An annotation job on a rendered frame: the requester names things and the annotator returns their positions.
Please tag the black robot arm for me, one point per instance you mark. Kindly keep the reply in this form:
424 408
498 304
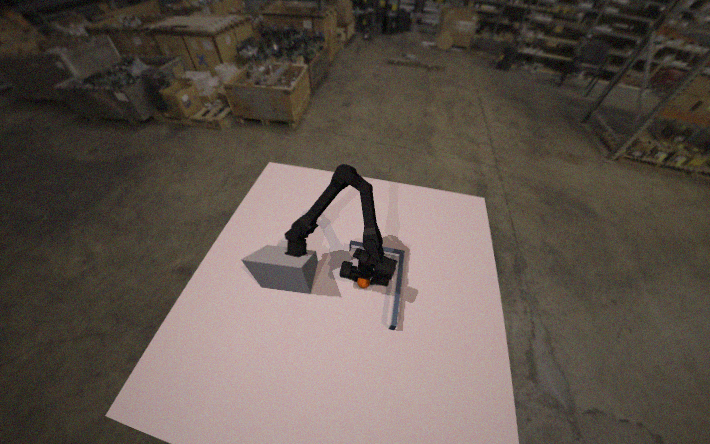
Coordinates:
373 255

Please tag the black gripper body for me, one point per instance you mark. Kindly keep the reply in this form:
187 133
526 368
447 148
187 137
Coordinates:
347 271

